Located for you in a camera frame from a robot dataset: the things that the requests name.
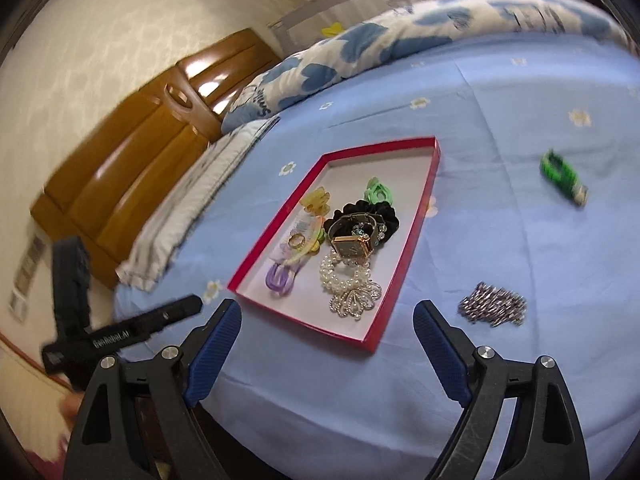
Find white pearl bracelet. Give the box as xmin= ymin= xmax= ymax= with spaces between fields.
xmin=318 ymin=250 xmax=374 ymax=297

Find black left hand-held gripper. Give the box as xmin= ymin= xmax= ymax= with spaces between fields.
xmin=41 ymin=236 xmax=203 ymax=390

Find blue heart patterned quilt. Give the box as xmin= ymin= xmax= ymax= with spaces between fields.
xmin=221 ymin=0 xmax=630 ymax=134

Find red shallow tray box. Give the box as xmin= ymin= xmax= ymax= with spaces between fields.
xmin=229 ymin=136 xmax=440 ymax=351

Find person's left hand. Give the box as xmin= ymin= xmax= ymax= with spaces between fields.
xmin=58 ymin=391 xmax=85 ymax=434

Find light blue floral bedsheet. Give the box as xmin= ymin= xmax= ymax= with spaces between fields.
xmin=115 ymin=35 xmax=639 ymax=479

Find green woven bracelet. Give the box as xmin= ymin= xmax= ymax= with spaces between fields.
xmin=538 ymin=148 xmax=590 ymax=208

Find gold square watch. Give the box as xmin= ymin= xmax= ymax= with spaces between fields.
xmin=326 ymin=214 xmax=378 ymax=263

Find silver rhinestone flower brooch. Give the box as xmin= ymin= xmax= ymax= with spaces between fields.
xmin=329 ymin=280 xmax=382 ymax=321

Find brown wooden headboard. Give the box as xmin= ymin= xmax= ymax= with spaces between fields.
xmin=30 ymin=28 xmax=280 ymax=289

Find black hair scrunchie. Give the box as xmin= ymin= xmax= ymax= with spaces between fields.
xmin=323 ymin=200 xmax=400 ymax=246

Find white striped pillow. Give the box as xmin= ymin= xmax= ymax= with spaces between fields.
xmin=116 ymin=117 xmax=279 ymax=292

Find purple hair clip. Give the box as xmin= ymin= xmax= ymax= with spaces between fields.
xmin=265 ymin=263 xmax=303 ymax=297

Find yellow hair claw clip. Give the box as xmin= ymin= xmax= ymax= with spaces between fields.
xmin=299 ymin=186 xmax=331 ymax=217

